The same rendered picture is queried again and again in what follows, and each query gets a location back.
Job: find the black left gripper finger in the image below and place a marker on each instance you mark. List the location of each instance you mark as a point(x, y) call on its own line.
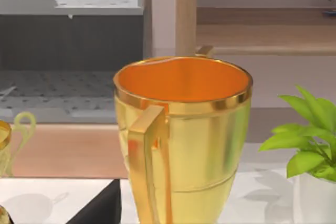
point(106, 208)

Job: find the pale wooden drawer front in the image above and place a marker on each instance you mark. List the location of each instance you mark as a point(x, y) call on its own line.
point(73, 150)

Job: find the gold trophy base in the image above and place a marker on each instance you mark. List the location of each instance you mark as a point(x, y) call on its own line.
point(4, 216)

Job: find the large gold trophy cup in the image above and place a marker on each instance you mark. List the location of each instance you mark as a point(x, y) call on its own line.
point(194, 155)

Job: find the small pale gold trophy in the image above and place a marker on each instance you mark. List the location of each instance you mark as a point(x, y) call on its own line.
point(6, 140)

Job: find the grey pierced drawer inside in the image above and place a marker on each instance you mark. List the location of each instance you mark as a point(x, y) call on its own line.
point(65, 90)

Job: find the wooden cupboard with open shelves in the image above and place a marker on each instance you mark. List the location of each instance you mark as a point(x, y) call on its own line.
point(186, 11)

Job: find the green plant in white pot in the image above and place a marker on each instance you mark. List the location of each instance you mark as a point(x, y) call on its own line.
point(309, 134)

